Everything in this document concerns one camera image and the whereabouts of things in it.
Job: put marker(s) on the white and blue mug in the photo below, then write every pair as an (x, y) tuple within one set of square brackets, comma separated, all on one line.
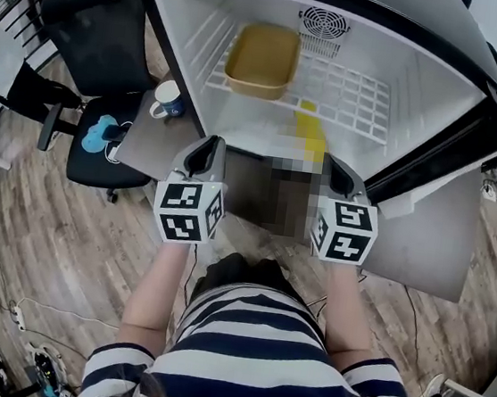
[(171, 99)]

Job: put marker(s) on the person's striped shirt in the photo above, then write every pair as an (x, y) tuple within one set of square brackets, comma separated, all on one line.
[(250, 364)]

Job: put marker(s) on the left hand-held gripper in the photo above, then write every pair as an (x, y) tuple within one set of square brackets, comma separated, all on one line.
[(189, 206)]

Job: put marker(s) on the person's right forearm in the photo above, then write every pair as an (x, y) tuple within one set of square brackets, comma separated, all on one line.
[(348, 318)]

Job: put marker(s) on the person's black trousers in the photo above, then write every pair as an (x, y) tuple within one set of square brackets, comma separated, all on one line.
[(244, 271)]

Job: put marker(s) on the black mesh office chair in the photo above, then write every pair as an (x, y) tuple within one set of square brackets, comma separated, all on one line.
[(95, 35)]

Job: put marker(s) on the black cushion blue cloud print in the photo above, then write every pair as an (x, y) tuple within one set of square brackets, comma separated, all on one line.
[(93, 160)]

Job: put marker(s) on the black mini fridge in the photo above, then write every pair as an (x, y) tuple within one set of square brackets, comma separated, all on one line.
[(435, 32)]

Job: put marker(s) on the yellow corn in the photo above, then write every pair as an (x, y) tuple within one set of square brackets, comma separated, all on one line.
[(307, 126)]

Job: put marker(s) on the yellow plastic tub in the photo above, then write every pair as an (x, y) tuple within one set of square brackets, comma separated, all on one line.
[(262, 57)]

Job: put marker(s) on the person's left forearm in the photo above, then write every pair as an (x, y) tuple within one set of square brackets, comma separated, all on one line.
[(154, 289)]

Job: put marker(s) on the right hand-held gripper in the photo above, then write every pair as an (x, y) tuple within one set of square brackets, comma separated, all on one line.
[(345, 229)]

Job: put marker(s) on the white power strip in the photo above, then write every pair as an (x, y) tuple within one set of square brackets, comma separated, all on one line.
[(19, 318)]

